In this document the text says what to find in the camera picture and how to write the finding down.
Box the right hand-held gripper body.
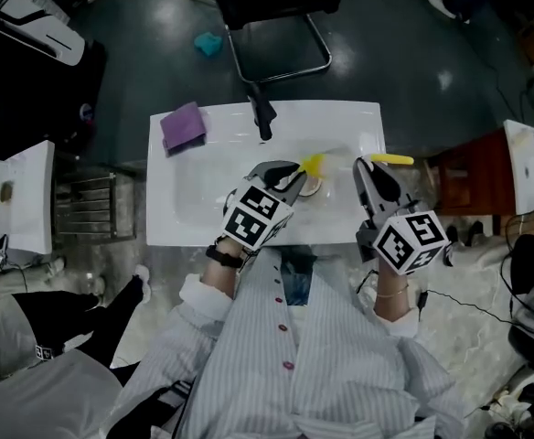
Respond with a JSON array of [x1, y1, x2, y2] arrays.
[[356, 203, 450, 276]]

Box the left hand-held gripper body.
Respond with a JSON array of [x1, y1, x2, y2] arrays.
[[221, 178, 295, 251]]

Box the small bowl with yellow contents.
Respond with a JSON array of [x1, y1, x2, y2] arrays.
[[294, 171, 326, 199]]

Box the yellow stick tool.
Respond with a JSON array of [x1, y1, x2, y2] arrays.
[[299, 152, 415, 177]]

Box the person's left forearm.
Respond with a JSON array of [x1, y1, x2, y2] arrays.
[[200, 238, 245, 299]]

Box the person's right forearm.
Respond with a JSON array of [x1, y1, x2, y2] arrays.
[[372, 262, 412, 322]]

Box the black wristwatch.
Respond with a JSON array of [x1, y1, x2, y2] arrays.
[[205, 243, 245, 269]]

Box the white ceramic sink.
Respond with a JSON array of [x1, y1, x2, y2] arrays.
[[503, 119, 534, 217], [145, 100, 387, 248], [0, 140, 57, 255]]

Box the brown wooden cabinet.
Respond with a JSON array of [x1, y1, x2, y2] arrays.
[[424, 128, 518, 219]]

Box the person's blue jeans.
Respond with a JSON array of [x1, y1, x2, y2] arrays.
[[279, 252, 316, 308]]

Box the purple cleaning cloth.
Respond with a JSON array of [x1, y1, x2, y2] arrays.
[[159, 102, 208, 157]]

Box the teal cloth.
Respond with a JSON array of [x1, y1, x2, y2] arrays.
[[192, 31, 225, 59]]

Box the person's grey striped shirt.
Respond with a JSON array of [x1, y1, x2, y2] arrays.
[[100, 247, 469, 439]]

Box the large black machine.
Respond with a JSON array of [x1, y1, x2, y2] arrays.
[[0, 0, 109, 160]]

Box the gold bracelet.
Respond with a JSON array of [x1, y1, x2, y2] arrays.
[[375, 284, 410, 299]]

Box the black cable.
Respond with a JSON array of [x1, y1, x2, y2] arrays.
[[415, 288, 516, 327]]

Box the metal wire rack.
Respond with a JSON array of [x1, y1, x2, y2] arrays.
[[52, 166, 136, 245]]

